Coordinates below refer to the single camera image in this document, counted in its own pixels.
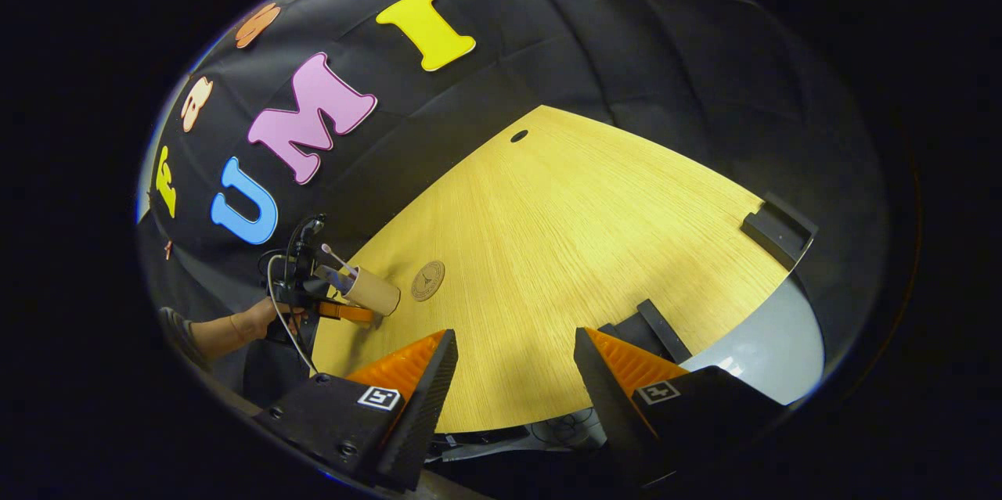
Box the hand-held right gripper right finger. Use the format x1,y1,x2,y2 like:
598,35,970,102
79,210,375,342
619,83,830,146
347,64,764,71
573,326,788,487

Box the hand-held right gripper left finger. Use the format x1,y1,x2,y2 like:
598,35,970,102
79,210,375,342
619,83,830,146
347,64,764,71
253,329,460,491

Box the beige cup with wooden handle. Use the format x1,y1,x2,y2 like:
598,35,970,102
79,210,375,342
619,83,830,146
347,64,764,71
313,264,402,318

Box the white toothbrush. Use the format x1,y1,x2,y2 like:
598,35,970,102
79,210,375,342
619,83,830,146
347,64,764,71
321,243,359,278

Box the round cork coaster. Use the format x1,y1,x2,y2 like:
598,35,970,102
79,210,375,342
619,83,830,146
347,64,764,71
410,260,447,303

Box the wooden desktop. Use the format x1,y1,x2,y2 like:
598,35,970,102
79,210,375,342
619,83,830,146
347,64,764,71
312,105,791,435

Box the black backdrop cloth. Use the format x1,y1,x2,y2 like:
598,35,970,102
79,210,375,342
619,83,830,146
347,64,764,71
137,0,889,407

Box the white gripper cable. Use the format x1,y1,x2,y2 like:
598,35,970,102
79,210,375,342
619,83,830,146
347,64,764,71
266,254,319,376

